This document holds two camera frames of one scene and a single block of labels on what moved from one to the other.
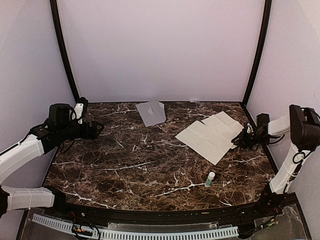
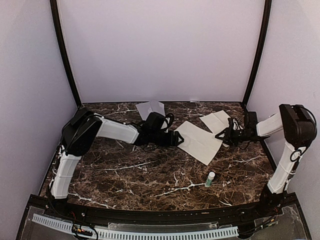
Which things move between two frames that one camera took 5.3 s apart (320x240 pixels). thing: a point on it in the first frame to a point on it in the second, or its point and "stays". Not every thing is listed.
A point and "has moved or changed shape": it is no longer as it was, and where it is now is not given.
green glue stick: [211, 176] stays
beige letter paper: [204, 140] has moved or changed shape
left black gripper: [93, 134] to [173, 141]
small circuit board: [79, 229] stays
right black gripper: [242, 141] to [227, 137]
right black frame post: [267, 16] stays
